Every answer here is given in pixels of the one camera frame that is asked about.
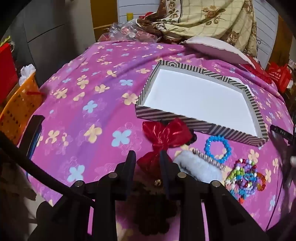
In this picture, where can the black flat device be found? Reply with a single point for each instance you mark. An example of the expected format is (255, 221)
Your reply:
(33, 134)

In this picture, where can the beige floral quilt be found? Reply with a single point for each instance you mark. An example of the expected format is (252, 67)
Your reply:
(203, 18)

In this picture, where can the orange plastic basket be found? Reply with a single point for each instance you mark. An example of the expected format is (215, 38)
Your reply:
(20, 104)

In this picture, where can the red cushion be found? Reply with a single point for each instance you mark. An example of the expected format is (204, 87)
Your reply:
(261, 71)

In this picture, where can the red paper bag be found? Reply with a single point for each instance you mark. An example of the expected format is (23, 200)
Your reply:
(7, 67)

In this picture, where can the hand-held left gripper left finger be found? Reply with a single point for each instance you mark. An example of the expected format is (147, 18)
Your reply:
(133, 171)

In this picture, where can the light blue fluffy scrunchie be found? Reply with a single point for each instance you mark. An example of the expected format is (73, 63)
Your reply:
(196, 166)

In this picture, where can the white pillow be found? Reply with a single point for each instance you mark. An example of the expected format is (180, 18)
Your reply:
(215, 49)

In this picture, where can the red gift bag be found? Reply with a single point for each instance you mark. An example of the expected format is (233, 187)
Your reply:
(277, 74)

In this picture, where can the small yellow container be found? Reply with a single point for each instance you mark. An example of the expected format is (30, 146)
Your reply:
(129, 16)

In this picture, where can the white plastic bag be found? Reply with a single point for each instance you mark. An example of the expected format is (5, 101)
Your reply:
(27, 70)

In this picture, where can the brown fuzzy scrunchie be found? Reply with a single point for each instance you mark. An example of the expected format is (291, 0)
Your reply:
(148, 208)

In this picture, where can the clear plastic bag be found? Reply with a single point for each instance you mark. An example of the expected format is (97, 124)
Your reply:
(124, 30)

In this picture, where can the silver striped bangle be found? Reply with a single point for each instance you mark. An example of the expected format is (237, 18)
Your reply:
(208, 158)

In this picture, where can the brown lidded jar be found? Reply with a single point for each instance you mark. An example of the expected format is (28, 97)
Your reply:
(172, 38)

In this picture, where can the white paper sheet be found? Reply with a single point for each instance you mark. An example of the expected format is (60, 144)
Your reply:
(248, 89)

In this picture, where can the pink floral blanket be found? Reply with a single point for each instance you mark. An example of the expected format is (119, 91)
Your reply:
(92, 104)

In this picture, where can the brown wooden door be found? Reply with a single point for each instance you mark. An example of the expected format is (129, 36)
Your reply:
(281, 39)

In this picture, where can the yellow wooden door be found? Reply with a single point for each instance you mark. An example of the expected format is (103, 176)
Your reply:
(104, 11)

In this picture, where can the grey cabinet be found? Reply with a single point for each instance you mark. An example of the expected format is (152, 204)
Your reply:
(46, 34)

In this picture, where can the striped cardboard box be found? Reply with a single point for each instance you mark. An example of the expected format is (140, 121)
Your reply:
(196, 92)

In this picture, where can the red satin bow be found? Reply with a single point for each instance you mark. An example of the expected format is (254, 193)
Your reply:
(166, 134)

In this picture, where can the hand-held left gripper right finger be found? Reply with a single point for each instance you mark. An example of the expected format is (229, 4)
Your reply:
(163, 171)

